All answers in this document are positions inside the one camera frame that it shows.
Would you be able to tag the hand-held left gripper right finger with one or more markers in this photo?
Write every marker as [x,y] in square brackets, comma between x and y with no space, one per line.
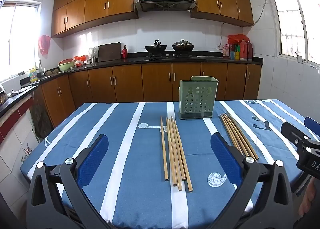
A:
[225,159]

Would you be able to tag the metal utensil cup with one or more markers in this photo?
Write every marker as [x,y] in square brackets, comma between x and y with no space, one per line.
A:
[93,56]

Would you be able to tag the yellow dish soap bottle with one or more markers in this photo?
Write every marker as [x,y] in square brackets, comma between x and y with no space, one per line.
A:
[33,76]

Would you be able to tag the pink label bottle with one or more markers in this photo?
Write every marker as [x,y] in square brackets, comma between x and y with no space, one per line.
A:
[226,51]

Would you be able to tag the dark mottled sack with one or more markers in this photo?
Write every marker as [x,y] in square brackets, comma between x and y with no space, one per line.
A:
[42,121]

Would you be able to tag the wooden wall cabinets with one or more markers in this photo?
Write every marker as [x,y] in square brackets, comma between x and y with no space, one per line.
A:
[100,1]

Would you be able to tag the blue white striped tablecloth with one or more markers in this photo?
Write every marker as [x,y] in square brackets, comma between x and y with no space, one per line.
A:
[150,206]

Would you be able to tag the sink faucet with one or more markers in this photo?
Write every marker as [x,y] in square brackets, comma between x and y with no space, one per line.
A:
[40,66]

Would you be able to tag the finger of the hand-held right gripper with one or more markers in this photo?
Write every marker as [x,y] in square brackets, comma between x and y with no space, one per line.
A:
[291,130]
[312,125]

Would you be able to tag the lidded wok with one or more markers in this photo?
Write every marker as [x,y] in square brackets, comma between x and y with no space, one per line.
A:
[182,46]

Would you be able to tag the wooden base cabinets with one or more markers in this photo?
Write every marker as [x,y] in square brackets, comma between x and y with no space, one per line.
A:
[125,81]

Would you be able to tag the window with barred grille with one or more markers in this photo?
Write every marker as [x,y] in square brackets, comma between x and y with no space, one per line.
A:
[292,19]

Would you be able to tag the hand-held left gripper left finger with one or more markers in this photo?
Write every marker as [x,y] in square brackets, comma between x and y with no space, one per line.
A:
[93,159]

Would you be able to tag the black wok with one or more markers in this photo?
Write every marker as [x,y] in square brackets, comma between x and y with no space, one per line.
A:
[155,48]

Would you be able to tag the person's right hand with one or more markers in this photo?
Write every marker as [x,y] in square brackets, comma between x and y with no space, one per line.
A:
[310,201]

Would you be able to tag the gas stove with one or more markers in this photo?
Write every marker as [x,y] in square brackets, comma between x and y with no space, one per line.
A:
[172,56]

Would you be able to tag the dark wooden cutting board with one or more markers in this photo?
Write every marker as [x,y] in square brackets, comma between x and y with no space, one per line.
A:
[109,52]

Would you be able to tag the red bottle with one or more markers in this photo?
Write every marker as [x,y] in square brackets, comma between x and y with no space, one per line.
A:
[124,52]

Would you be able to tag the black kitchen countertop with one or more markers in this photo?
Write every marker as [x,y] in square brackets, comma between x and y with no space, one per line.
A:
[200,59]

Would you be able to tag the window with sliding frame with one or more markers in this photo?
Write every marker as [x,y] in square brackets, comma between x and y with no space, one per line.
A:
[22,39]

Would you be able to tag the green bowl red lid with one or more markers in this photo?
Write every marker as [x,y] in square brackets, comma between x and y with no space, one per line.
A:
[65,66]

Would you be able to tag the red white plastic bag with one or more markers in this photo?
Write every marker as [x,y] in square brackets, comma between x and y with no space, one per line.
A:
[80,61]

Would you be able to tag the green perforated utensil holder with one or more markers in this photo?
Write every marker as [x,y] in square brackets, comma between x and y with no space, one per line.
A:
[198,99]

